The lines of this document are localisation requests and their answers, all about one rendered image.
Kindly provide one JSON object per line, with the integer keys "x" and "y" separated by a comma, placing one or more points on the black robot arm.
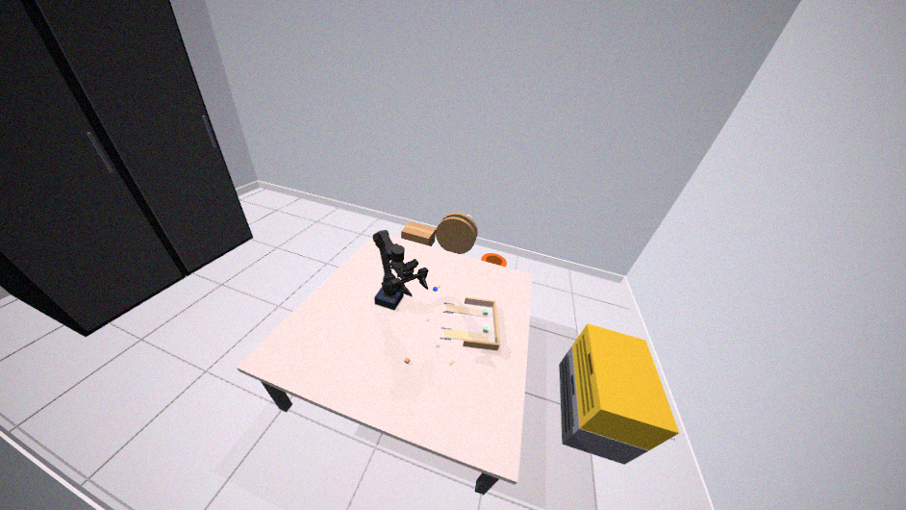
{"x": 392, "y": 256}

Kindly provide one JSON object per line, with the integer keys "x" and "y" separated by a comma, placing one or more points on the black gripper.
{"x": 397, "y": 285}

